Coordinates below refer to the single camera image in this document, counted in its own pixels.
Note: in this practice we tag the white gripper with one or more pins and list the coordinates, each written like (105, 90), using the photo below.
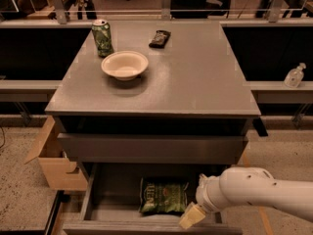
(204, 194)

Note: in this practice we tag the green chip bag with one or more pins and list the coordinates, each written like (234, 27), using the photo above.
(163, 195)

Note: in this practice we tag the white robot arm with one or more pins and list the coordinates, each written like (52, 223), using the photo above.
(248, 186)

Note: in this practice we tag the open bottom grey drawer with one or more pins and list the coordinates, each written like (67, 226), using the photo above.
(112, 200)

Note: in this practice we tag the grey drawer cabinet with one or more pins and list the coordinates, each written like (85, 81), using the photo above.
(193, 86)

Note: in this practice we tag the grey middle drawer front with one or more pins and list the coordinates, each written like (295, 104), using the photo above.
(153, 149)

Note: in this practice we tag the cardboard box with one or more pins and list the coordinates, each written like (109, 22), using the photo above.
(60, 172)

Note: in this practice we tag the white paper bowl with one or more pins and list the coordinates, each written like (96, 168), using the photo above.
(124, 65)

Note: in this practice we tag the dark snack bar wrapper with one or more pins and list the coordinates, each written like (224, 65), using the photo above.
(160, 39)

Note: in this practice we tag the green soda can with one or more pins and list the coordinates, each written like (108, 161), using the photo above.
(101, 30)

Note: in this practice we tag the black office chair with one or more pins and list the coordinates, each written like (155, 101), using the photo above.
(198, 9)

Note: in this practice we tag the metal railing frame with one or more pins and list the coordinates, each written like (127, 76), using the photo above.
(85, 11)

